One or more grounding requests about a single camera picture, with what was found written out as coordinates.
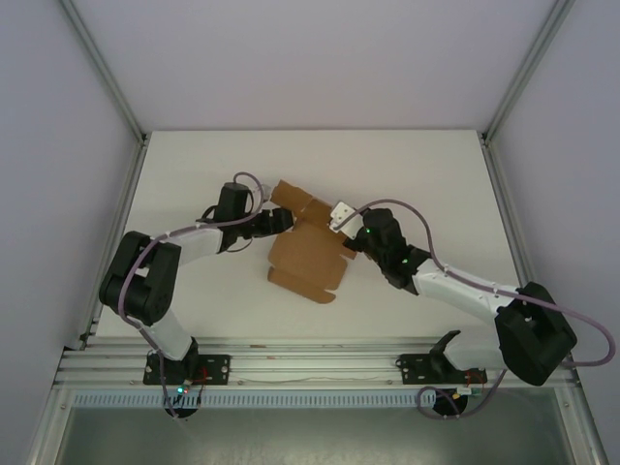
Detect brown cardboard paper box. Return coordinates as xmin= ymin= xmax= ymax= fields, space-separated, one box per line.
xmin=265 ymin=178 xmax=359 ymax=305

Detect grey metal sheet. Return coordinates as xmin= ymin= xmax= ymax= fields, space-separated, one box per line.
xmin=28 ymin=387 xmax=609 ymax=465

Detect aluminium table side rail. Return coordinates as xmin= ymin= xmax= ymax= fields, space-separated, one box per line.
xmin=480 ymin=134 xmax=537 ymax=292
xmin=77 ymin=138 xmax=149 ymax=348

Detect aluminium mounting rail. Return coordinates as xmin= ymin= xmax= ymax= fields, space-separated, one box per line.
xmin=54 ymin=337 xmax=580 ymax=389

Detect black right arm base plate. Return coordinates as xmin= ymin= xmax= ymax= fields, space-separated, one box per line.
xmin=396 ymin=353 xmax=485 ymax=387

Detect slotted grey cable duct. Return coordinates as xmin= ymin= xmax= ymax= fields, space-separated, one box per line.
xmin=72 ymin=390 xmax=490 ymax=410

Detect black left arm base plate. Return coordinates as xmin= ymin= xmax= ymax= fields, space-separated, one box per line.
xmin=143 ymin=353 xmax=232 ymax=387

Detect aluminium frame post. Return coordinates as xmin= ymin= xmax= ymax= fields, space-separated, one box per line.
xmin=58 ymin=0 xmax=148 ymax=144
xmin=481 ymin=0 xmax=578 ymax=142

